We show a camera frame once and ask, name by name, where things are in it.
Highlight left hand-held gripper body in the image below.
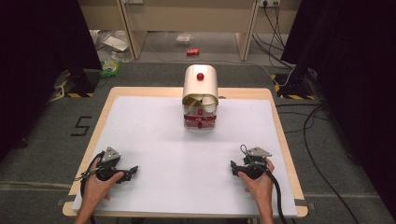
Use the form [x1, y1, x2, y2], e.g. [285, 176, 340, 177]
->
[94, 147, 128, 184]

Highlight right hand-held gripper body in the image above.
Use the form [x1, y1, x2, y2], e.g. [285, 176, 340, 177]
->
[243, 147, 273, 181]

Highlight pile of red packets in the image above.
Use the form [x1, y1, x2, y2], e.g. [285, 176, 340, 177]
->
[183, 115, 217, 131]

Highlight bunch of red stick packets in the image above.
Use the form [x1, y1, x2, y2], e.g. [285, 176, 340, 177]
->
[184, 115, 217, 122]

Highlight person's right hand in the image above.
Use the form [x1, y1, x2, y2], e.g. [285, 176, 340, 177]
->
[237, 158, 276, 203]

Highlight person's left hand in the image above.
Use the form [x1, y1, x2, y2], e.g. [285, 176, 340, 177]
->
[81, 157, 125, 204]

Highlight white table mat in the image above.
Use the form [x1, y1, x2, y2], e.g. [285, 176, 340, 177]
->
[72, 95, 299, 218]

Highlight white paper cup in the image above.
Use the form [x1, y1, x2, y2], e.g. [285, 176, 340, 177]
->
[202, 94, 218, 113]

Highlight clear drawer with red knob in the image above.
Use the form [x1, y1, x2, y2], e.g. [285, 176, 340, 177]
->
[183, 104, 217, 118]

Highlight wooden table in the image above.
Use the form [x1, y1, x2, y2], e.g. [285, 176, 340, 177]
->
[62, 86, 309, 218]

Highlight stand base with striped tape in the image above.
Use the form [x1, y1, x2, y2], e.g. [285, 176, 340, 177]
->
[49, 68, 101, 103]
[270, 73, 316, 101]

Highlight green plastic bag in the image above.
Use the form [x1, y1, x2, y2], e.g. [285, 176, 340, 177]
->
[99, 57, 122, 78]

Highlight heap of white packaging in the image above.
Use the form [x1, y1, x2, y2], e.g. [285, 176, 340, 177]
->
[89, 29, 131, 62]

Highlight black curtain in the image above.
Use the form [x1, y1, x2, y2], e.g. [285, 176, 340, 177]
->
[280, 0, 396, 216]
[0, 0, 104, 162]

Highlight clear plastic bag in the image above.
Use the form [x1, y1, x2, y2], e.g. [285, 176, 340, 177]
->
[175, 33, 194, 47]

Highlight beige wooden desk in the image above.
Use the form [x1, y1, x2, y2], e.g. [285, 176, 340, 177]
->
[77, 0, 303, 62]

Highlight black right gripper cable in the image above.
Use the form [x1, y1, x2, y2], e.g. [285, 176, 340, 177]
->
[264, 169, 289, 224]

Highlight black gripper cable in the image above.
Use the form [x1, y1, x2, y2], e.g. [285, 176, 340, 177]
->
[264, 169, 289, 224]
[74, 150, 106, 224]

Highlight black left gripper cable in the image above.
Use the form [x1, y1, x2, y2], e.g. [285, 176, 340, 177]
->
[74, 150, 106, 224]

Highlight black floor cable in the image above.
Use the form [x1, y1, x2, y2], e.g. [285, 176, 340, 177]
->
[275, 103, 362, 224]

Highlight black plugged cables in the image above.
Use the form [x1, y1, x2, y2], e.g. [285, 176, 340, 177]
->
[251, 2, 295, 70]

